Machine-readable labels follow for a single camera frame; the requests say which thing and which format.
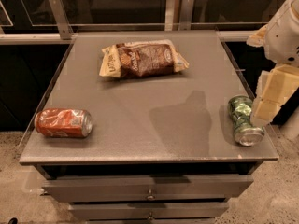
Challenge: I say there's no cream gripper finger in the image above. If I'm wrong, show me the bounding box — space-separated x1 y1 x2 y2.
250 98 281 127
247 25 267 48

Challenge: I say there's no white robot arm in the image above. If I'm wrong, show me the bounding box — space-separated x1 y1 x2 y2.
247 0 299 127

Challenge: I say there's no grey top drawer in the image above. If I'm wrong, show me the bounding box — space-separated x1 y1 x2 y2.
43 175 253 203

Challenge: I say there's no grey drawer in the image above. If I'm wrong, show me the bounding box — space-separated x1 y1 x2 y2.
69 202 229 220
43 175 253 203

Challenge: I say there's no grey drawer cabinet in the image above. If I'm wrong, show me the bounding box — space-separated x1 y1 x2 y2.
20 37 278 224

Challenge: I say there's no top drawer metal knob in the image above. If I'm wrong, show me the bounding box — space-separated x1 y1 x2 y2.
146 189 155 201

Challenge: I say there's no drawer metal knob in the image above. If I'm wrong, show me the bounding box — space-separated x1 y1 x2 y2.
148 212 155 221
146 189 155 201

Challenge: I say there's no green soda can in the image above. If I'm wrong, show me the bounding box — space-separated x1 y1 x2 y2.
227 95 264 147

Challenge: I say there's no brown chip bag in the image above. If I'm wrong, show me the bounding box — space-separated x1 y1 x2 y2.
99 39 189 78

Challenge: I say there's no orange soda can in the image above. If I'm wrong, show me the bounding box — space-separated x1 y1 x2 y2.
34 108 93 138

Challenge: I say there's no right metal bracket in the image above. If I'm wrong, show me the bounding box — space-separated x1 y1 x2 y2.
164 0 194 31

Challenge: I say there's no metal bracket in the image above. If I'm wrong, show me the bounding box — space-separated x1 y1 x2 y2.
164 0 194 31
49 0 73 40

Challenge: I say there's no left metal bracket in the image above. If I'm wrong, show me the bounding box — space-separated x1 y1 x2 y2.
49 0 73 40

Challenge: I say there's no metal window rail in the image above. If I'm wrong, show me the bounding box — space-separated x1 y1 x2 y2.
0 23 262 45

